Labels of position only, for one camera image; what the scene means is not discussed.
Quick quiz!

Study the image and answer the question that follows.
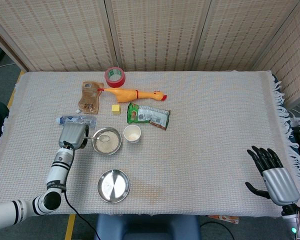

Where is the yellow rubber chicken toy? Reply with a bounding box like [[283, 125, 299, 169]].
[[97, 87, 169, 104]]

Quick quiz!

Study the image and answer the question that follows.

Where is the white power strip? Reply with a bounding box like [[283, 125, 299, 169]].
[[288, 116, 300, 128]]

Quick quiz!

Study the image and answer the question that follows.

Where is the metal spoon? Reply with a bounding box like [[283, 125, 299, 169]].
[[82, 134, 107, 142]]

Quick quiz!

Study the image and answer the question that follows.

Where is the clear plastic water bottle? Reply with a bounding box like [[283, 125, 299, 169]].
[[55, 114, 98, 128]]

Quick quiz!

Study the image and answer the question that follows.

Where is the white waffle tablecloth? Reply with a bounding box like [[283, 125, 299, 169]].
[[0, 69, 300, 218]]

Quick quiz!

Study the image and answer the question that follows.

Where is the brown spout pouch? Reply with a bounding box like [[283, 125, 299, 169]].
[[75, 81, 105, 115]]

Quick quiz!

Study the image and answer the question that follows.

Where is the white paper cup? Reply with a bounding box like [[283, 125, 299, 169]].
[[123, 124, 142, 144]]

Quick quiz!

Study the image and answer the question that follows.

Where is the stainless steel plate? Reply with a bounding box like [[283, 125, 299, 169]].
[[97, 169, 131, 204]]

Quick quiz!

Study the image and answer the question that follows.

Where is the stainless steel bowl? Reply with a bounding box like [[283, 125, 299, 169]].
[[91, 126, 123, 156]]

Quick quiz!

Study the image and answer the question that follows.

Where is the green snack packet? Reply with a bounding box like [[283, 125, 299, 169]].
[[126, 102, 171, 131]]

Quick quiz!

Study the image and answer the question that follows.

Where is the orange printed paper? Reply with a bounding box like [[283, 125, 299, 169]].
[[206, 214, 240, 224]]

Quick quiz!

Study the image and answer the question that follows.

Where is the woven folding screen panel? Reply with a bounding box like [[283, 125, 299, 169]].
[[193, 0, 300, 72], [0, 12, 30, 72], [104, 0, 212, 72], [251, 0, 300, 108], [0, 0, 116, 72]]

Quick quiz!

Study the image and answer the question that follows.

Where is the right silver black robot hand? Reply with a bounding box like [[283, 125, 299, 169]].
[[244, 145, 300, 207]]

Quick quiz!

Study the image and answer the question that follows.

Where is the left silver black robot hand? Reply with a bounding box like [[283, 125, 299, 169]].
[[58, 121, 90, 151]]

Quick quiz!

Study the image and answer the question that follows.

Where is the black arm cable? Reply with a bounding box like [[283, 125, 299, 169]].
[[62, 141, 102, 240]]

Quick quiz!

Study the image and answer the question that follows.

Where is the black floor cable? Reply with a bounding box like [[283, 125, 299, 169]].
[[199, 221, 235, 240]]

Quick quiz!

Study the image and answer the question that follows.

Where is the red tape roll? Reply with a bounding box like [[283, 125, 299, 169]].
[[104, 66, 127, 89]]

